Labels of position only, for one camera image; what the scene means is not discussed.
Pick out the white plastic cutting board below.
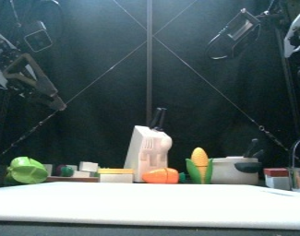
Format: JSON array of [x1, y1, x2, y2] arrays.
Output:
[[0, 181, 300, 231]]

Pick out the purple green toy eggplant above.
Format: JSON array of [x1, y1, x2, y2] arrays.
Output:
[[55, 163, 75, 178]]

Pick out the green toy pepper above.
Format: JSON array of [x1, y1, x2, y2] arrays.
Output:
[[4, 156, 50, 185]]

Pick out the brown wooden tray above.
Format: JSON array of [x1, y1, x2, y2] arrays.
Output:
[[44, 175, 100, 183]]

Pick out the yellow white toy butter block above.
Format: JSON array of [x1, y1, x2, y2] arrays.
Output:
[[96, 167, 134, 184]]

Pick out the white toy knife block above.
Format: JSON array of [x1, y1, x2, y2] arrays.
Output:
[[122, 124, 174, 183]]

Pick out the black toy utensil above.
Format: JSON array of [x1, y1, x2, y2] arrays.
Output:
[[242, 137, 265, 159]]

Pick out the yellow toy corn cob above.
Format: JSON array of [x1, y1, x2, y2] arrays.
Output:
[[183, 147, 214, 185]]

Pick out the orange toy carrot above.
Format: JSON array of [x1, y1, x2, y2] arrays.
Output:
[[141, 167, 186, 184]]

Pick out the white toy pot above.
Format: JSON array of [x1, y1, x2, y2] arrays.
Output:
[[210, 156, 262, 185]]

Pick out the red white toy block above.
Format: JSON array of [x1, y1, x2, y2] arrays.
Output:
[[262, 167, 292, 191]]

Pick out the clear glass container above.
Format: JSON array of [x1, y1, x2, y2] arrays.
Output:
[[288, 136, 300, 194]]

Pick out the thin steel brace wire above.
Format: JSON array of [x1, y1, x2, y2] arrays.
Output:
[[0, 0, 198, 162], [111, 0, 300, 169]]

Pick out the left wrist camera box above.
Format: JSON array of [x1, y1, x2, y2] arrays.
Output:
[[23, 19, 55, 53]]

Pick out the grey vertical frame pole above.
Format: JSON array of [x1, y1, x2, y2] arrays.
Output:
[[146, 0, 153, 125]]

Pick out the black toy knife handle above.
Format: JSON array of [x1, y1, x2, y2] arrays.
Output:
[[155, 107, 167, 132], [149, 107, 163, 130]]

